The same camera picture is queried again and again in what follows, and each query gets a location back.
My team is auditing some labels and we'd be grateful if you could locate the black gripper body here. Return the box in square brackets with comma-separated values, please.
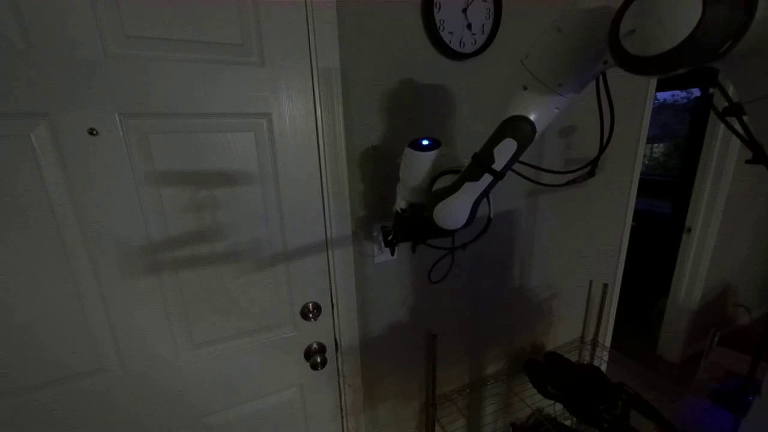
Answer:
[392, 200, 442, 250]

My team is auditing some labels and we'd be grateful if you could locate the white wall light switch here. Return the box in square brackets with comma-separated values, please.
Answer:
[373, 232, 401, 264]

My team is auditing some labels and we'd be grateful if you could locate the metal deadbolt lock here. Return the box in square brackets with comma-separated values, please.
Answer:
[298, 299, 323, 324]

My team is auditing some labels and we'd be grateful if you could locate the round metal door knob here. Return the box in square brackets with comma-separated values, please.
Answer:
[301, 340, 332, 373]

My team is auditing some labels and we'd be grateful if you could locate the white panel door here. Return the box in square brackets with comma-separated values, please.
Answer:
[0, 0, 347, 432]

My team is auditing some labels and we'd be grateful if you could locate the black lamp stand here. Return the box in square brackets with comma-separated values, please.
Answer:
[693, 70, 768, 173]

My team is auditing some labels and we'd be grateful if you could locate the black looped gripper cable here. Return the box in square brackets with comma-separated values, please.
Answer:
[424, 169, 497, 288]

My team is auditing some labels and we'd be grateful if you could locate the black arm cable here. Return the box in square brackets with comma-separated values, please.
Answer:
[507, 70, 619, 193]

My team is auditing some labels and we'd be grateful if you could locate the round black wall clock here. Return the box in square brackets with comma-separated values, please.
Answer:
[419, 0, 507, 62]

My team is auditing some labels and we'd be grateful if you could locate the metal wire shoe rack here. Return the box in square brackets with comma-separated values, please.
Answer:
[419, 276, 614, 432]

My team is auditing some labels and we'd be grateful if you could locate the white doorway frame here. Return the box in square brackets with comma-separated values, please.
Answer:
[598, 72, 754, 368]

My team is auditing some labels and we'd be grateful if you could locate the round ring lamp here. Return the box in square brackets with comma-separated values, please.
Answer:
[607, 0, 760, 80]

